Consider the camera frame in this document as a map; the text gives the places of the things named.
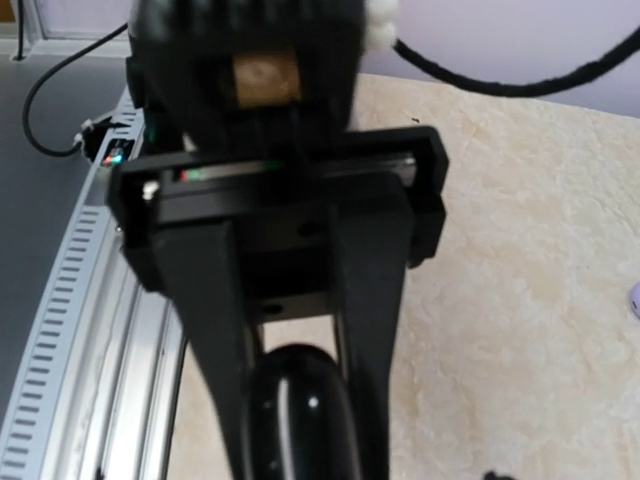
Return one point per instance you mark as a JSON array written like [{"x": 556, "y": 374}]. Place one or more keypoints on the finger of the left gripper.
[{"x": 370, "y": 249}]

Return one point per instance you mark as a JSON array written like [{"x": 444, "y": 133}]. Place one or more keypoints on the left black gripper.
[{"x": 301, "y": 231}]

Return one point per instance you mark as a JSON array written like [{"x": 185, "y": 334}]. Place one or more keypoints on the black earbud charging case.
[{"x": 298, "y": 421}]

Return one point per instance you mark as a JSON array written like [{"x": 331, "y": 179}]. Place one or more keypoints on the black earbud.
[{"x": 492, "y": 475}]

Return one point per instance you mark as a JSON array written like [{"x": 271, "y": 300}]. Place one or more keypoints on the lilac earbud charging case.
[{"x": 633, "y": 299}]

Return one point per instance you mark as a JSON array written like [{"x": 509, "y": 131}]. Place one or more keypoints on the front aluminium rail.
[{"x": 95, "y": 393}]

